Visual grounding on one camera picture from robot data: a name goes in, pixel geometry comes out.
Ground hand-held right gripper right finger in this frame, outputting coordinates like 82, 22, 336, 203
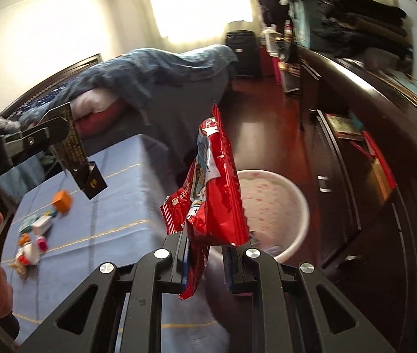
222, 244, 396, 353

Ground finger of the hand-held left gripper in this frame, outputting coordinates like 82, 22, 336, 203
4, 117, 71, 167

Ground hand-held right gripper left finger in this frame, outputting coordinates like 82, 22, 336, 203
19, 232, 191, 353

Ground black packet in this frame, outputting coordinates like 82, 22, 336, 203
41, 103, 107, 200

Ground orange box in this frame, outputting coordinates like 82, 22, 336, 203
52, 190, 74, 213

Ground white pink-dotted bin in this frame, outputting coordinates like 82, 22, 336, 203
208, 169, 310, 263

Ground red snack packet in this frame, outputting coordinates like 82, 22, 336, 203
160, 104, 250, 301

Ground red and white wrapper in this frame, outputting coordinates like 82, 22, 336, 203
15, 244, 41, 267

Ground dark wooden headboard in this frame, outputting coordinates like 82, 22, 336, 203
0, 53, 102, 120

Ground red pillow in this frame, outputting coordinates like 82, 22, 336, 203
76, 101, 130, 130

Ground white pillow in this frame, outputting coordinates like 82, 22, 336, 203
72, 88, 121, 119

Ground white box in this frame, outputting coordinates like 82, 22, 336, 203
32, 215, 55, 236

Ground blue checked tablecloth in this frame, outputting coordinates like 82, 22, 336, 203
1, 134, 231, 353

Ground blue patterned blanket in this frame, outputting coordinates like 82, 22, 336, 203
19, 44, 239, 133

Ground dark wooden cabinet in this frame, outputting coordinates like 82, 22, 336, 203
297, 46, 417, 353

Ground red flat boxes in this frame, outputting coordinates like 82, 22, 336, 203
350, 130, 397, 201

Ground green and red book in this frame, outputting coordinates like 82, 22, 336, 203
324, 114, 364, 141

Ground pink box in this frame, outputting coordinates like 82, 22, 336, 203
273, 57, 287, 86

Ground black suitcase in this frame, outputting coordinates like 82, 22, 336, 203
225, 29, 261, 79

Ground white curtain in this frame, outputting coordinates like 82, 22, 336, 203
106, 0, 264, 43

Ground teal bag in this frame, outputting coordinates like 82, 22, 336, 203
291, 0, 313, 46

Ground stack of dark clothes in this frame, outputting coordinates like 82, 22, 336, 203
304, 0, 415, 61

